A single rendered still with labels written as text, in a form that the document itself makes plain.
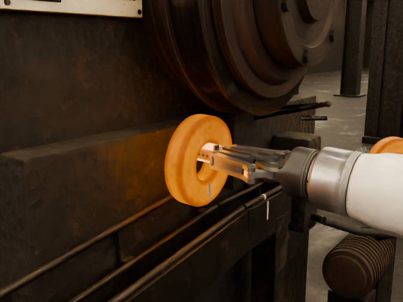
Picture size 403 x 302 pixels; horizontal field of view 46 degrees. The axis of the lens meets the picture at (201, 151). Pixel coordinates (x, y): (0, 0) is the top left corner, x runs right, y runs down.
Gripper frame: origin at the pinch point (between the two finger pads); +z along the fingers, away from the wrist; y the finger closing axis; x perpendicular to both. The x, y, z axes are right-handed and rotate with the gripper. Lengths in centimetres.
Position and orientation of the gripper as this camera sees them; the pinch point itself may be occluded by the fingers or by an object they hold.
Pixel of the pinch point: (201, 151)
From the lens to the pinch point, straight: 78.4
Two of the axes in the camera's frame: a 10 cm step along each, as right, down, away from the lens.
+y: 5.9, -1.8, 7.9
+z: -8.1, -1.8, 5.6
